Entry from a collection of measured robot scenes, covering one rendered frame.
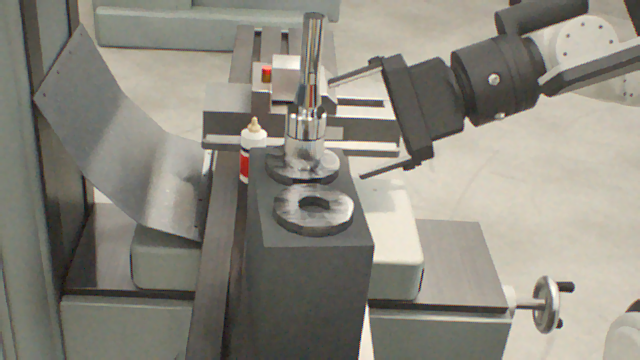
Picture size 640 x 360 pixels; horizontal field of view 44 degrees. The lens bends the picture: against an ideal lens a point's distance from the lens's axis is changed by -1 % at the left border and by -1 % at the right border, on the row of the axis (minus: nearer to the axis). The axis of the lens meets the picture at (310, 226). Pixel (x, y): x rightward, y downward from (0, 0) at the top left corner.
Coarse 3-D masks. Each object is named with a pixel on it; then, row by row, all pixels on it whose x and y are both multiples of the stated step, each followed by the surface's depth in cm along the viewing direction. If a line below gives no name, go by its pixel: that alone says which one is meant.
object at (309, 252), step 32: (256, 160) 98; (256, 192) 92; (288, 192) 90; (320, 192) 90; (352, 192) 93; (256, 224) 91; (288, 224) 85; (320, 224) 85; (352, 224) 88; (256, 256) 91; (288, 256) 84; (320, 256) 84; (352, 256) 85; (256, 288) 92; (288, 288) 86; (320, 288) 87; (352, 288) 87; (256, 320) 92; (288, 320) 89; (320, 320) 89; (352, 320) 90; (256, 352) 93; (288, 352) 92; (320, 352) 92; (352, 352) 93
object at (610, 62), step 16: (608, 48) 31; (624, 48) 31; (560, 64) 30; (576, 64) 30; (592, 64) 30; (608, 64) 30; (624, 64) 31; (544, 80) 32; (560, 80) 31; (576, 80) 31; (592, 80) 31
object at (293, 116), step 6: (288, 108) 92; (294, 108) 92; (318, 108) 93; (288, 114) 91; (294, 114) 91; (300, 114) 91; (306, 114) 91; (312, 114) 91; (318, 114) 92; (324, 114) 92; (288, 120) 92; (294, 120) 91; (300, 120) 91; (306, 120) 91; (312, 120) 91; (318, 120) 91; (324, 120) 92; (306, 126) 91; (312, 126) 91
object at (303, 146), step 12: (288, 132) 93; (300, 132) 91; (312, 132) 92; (324, 132) 93; (288, 144) 93; (300, 144) 92; (312, 144) 92; (288, 156) 94; (300, 156) 93; (312, 156) 93; (300, 168) 94; (312, 168) 94
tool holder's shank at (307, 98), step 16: (304, 16) 86; (320, 16) 86; (304, 32) 86; (320, 32) 86; (304, 48) 87; (320, 48) 87; (304, 64) 88; (320, 64) 89; (304, 80) 89; (304, 96) 90; (304, 112) 91
